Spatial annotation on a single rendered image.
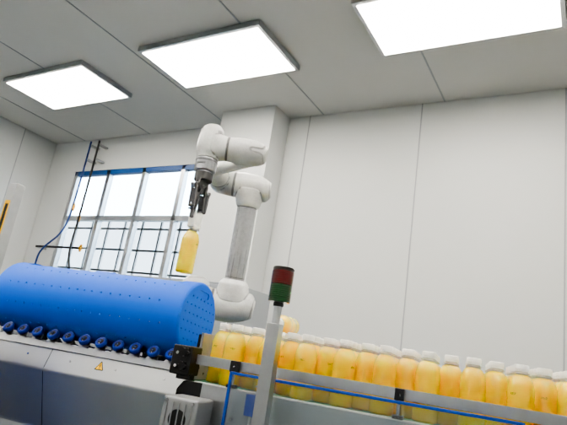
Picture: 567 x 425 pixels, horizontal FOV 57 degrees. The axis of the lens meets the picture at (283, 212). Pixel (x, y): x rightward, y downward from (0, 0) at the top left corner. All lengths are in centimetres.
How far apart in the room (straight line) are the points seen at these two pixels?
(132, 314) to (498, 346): 295
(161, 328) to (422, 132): 347
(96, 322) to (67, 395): 27
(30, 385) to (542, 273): 342
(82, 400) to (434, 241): 316
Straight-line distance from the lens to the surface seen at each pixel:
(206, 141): 214
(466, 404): 155
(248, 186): 264
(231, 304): 258
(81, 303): 211
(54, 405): 218
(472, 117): 481
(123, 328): 200
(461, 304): 432
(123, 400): 198
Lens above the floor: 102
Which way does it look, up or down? 15 degrees up
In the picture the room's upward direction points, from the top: 9 degrees clockwise
